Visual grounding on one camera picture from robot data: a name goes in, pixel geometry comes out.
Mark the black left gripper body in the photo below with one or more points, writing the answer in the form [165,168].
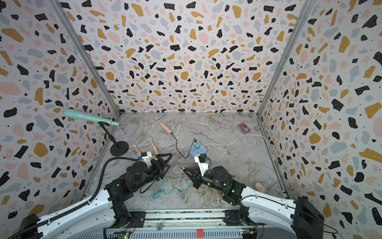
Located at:
[153,173]

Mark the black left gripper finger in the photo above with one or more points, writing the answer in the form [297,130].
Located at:
[166,167]
[166,156]

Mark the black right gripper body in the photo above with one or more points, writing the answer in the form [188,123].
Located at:
[212,181]

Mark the pink toothbrush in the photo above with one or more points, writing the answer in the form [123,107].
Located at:
[164,126]
[137,150]
[155,149]

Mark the teal plug adapter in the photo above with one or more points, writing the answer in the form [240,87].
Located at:
[196,145]

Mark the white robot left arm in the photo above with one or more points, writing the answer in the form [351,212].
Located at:
[104,209]

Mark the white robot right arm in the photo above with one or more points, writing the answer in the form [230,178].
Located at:
[298,217]

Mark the light blue power strip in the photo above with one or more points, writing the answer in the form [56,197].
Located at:
[196,151]

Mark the black microphone stand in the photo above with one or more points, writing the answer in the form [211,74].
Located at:
[118,148]

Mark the pink round cap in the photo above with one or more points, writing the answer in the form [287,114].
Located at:
[260,188]

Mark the small colourful card box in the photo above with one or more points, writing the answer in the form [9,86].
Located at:
[244,128]

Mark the black corrugated conduit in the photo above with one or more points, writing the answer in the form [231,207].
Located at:
[81,204]

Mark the mint green microphone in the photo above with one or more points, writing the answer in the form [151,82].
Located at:
[78,115]

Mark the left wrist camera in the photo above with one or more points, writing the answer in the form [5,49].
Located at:
[146,157]

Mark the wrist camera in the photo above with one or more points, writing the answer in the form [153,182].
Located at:
[146,157]
[203,162]

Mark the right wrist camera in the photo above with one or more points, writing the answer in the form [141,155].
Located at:
[203,162]

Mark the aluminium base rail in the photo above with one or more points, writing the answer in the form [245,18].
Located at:
[193,224]

